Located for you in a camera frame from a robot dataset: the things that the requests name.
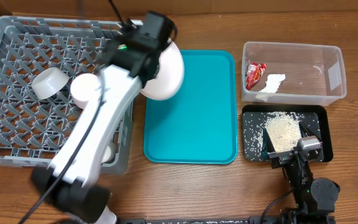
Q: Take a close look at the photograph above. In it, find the white napkin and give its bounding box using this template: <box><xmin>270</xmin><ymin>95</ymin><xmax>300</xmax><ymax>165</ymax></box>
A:
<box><xmin>255</xmin><ymin>74</ymin><xmax>286</xmax><ymax>102</ymax></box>

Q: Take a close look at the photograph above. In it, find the teal plastic tray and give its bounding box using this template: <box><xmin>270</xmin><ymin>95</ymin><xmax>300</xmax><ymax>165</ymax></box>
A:
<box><xmin>143</xmin><ymin>50</ymin><xmax>238</xmax><ymax>164</ymax></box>

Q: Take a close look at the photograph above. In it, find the large white plate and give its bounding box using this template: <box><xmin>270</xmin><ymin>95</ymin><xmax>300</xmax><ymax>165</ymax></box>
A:
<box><xmin>140</xmin><ymin>40</ymin><xmax>185</xmax><ymax>101</ymax></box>

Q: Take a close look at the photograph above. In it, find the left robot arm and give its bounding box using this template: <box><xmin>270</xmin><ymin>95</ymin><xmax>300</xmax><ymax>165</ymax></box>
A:
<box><xmin>22</xmin><ymin>11</ymin><xmax>177</xmax><ymax>223</ymax></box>

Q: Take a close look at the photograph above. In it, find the white rice bowl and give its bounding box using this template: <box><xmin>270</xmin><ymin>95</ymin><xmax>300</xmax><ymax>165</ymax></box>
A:
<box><xmin>70</xmin><ymin>73</ymin><xmax>99</xmax><ymax>109</ymax></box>

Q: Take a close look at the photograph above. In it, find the clear plastic bin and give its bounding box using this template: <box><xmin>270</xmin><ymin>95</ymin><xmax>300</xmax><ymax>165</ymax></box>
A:
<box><xmin>242</xmin><ymin>42</ymin><xmax>347</xmax><ymax>106</ymax></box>

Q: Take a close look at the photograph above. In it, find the pile of rice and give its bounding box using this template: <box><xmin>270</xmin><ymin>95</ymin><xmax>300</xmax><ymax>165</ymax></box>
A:
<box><xmin>244</xmin><ymin>111</ymin><xmax>306</xmax><ymax>153</ymax></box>

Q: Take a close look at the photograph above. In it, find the red snack wrapper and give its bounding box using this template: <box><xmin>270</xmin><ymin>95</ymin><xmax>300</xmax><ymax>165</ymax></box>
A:
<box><xmin>246</xmin><ymin>62</ymin><xmax>267</xmax><ymax>90</ymax></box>

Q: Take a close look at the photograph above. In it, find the black food waste tray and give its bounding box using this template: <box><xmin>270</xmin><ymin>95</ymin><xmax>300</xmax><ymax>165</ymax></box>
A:
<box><xmin>242</xmin><ymin>105</ymin><xmax>333</xmax><ymax>162</ymax></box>

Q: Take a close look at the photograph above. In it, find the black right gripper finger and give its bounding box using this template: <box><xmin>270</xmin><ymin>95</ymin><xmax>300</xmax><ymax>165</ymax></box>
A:
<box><xmin>262</xmin><ymin>128</ymin><xmax>276</xmax><ymax>154</ymax></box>
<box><xmin>298</xmin><ymin>121</ymin><xmax>316</xmax><ymax>138</ymax></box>

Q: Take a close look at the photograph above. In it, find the grey plastic dish rack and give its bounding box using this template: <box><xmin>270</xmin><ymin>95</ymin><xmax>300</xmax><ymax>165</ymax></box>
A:
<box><xmin>0</xmin><ymin>16</ymin><xmax>121</xmax><ymax>167</ymax></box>

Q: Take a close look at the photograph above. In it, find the grey shallow bowl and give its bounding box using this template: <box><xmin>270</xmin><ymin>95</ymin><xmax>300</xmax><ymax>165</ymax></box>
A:
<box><xmin>31</xmin><ymin>67</ymin><xmax>69</xmax><ymax>100</ymax></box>

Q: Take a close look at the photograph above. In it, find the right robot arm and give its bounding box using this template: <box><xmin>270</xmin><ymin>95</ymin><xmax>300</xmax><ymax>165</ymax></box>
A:
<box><xmin>259</xmin><ymin>121</ymin><xmax>341</xmax><ymax>224</ymax></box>

